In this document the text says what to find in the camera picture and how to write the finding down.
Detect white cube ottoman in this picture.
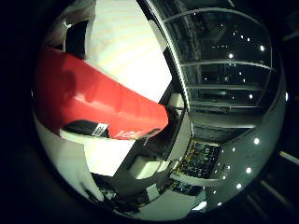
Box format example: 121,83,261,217
128,155,170,180

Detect white table cover orange stripes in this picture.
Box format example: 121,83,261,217
84,0,173,105

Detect red spray bottle black label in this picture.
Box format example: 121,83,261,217
33,46,170,142

